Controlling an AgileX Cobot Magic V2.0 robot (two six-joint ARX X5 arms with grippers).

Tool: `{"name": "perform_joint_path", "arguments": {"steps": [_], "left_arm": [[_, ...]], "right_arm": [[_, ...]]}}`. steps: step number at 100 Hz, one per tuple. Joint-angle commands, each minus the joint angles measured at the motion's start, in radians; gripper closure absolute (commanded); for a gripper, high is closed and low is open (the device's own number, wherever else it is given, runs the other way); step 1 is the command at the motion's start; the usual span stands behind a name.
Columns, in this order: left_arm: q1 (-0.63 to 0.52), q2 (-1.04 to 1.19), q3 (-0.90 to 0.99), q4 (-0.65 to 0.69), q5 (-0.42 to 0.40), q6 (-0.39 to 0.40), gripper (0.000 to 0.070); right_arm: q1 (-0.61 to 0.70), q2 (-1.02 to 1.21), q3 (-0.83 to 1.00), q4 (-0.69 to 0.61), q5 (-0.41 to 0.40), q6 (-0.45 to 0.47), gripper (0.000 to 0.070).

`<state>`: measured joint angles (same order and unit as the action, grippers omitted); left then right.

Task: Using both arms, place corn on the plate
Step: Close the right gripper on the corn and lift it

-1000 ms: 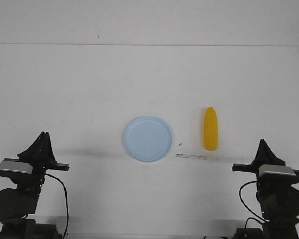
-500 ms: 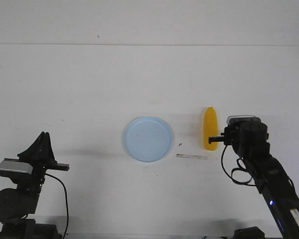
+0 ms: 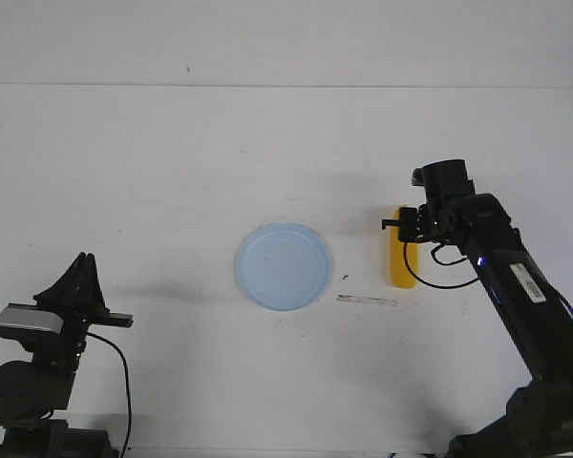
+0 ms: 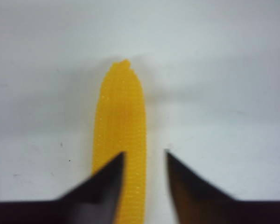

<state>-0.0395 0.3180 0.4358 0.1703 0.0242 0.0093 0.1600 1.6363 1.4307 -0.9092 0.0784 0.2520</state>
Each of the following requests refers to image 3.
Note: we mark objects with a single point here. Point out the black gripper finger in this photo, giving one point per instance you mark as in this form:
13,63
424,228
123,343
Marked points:
386,223
96,300
62,295
407,224

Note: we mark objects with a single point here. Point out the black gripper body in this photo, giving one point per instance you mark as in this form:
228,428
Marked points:
75,331
436,226

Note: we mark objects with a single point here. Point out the yellow corn cob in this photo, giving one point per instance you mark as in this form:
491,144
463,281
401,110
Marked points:
401,256

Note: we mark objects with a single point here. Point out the light blue round plate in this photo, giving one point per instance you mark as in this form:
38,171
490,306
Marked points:
283,266

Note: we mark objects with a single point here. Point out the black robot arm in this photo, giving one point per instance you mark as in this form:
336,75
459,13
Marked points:
538,418
31,392

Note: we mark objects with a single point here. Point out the clear tape strip horizontal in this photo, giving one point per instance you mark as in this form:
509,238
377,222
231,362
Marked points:
366,300

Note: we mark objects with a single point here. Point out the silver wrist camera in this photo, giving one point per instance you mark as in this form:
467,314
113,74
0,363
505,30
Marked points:
29,318

